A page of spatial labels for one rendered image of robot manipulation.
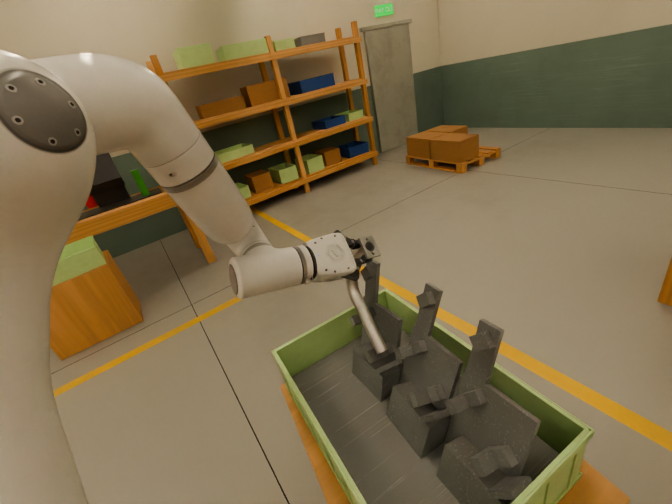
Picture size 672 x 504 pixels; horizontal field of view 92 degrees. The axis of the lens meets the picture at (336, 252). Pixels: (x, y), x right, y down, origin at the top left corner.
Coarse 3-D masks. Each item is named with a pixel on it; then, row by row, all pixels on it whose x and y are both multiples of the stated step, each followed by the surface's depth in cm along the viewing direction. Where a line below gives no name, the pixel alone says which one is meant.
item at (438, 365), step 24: (432, 288) 74; (432, 312) 74; (408, 360) 82; (432, 360) 75; (456, 360) 69; (408, 384) 80; (432, 384) 75; (456, 384) 70; (408, 408) 74; (432, 408) 74; (408, 432) 75; (432, 432) 70
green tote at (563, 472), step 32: (288, 352) 96; (320, 352) 102; (288, 384) 93; (512, 384) 72; (544, 416) 67; (320, 448) 81; (576, 448) 57; (352, 480) 60; (544, 480) 54; (576, 480) 65
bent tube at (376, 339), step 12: (360, 240) 78; (372, 240) 79; (360, 252) 79; (372, 252) 78; (348, 288) 87; (360, 300) 85; (360, 312) 84; (372, 324) 83; (372, 336) 82; (384, 348) 80
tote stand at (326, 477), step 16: (288, 400) 99; (304, 432) 89; (320, 464) 80; (320, 480) 77; (336, 480) 77; (592, 480) 66; (608, 480) 66; (336, 496) 74; (576, 496) 65; (592, 496) 64; (608, 496) 64; (624, 496) 63
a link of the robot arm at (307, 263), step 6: (294, 246) 70; (300, 246) 69; (300, 252) 68; (306, 252) 68; (300, 258) 67; (306, 258) 67; (306, 264) 67; (312, 264) 68; (306, 270) 67; (312, 270) 68; (306, 276) 68; (306, 282) 68
